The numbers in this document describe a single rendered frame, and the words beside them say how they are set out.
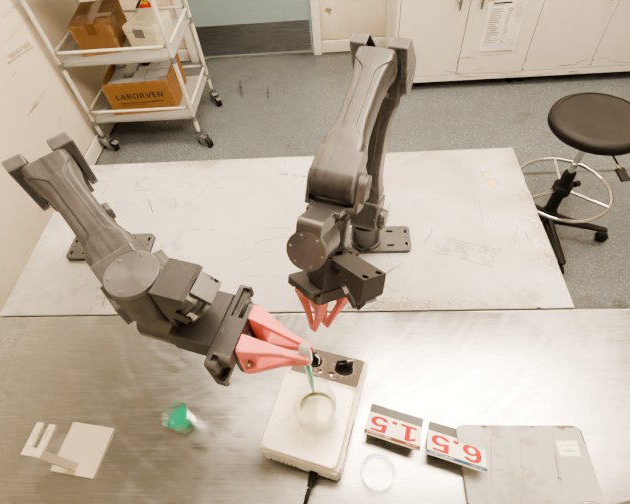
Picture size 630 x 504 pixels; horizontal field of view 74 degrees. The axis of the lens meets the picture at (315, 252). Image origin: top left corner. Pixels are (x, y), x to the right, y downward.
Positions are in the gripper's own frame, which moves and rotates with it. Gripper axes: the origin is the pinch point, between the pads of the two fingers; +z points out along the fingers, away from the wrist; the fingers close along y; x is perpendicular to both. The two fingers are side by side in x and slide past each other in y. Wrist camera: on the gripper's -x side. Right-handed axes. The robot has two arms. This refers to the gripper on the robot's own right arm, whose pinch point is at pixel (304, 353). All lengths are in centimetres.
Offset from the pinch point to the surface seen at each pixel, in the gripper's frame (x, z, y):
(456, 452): 29.0, 22.1, 1.7
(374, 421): 29.9, 8.8, 2.9
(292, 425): 23.4, -3.1, -2.8
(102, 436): 31.8, -36.1, -12.2
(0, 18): 39, -193, 131
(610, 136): 57, 67, 127
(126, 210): 33, -63, 37
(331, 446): 23.3, 3.5, -4.0
